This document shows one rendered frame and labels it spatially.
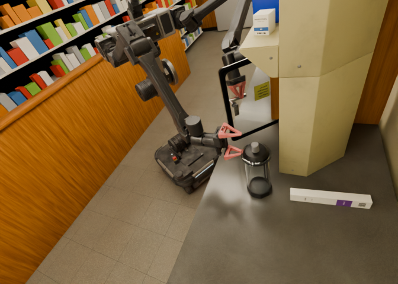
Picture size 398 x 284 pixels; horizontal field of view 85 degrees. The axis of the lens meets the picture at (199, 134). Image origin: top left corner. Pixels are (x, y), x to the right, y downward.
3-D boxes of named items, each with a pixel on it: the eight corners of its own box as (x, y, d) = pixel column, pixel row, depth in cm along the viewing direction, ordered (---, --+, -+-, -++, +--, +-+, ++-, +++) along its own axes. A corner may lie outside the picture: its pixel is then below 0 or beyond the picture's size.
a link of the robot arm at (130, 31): (136, 11, 79) (111, 21, 76) (156, 46, 83) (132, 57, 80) (122, 48, 120) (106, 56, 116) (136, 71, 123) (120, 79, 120)
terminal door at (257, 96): (285, 120, 113) (286, 43, 88) (231, 142, 110) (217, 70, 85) (283, 119, 114) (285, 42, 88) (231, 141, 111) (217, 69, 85)
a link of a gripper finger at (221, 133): (238, 136, 72) (212, 133, 76) (240, 150, 77) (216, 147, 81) (243, 123, 77) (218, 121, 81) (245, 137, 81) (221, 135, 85)
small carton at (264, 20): (275, 28, 70) (275, 8, 66) (269, 35, 67) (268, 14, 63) (260, 29, 72) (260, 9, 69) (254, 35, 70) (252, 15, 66)
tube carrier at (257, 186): (275, 179, 93) (274, 144, 79) (269, 201, 86) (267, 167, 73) (250, 174, 98) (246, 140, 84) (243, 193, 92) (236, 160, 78)
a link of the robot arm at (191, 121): (195, 127, 96) (180, 137, 93) (189, 105, 89) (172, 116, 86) (212, 139, 88) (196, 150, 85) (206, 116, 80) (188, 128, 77)
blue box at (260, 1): (287, 12, 78) (288, -17, 73) (283, 22, 72) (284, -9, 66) (259, 16, 83) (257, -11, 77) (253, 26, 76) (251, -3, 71)
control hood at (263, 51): (289, 37, 87) (290, 9, 80) (278, 78, 66) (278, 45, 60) (260, 40, 92) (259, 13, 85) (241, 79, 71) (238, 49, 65)
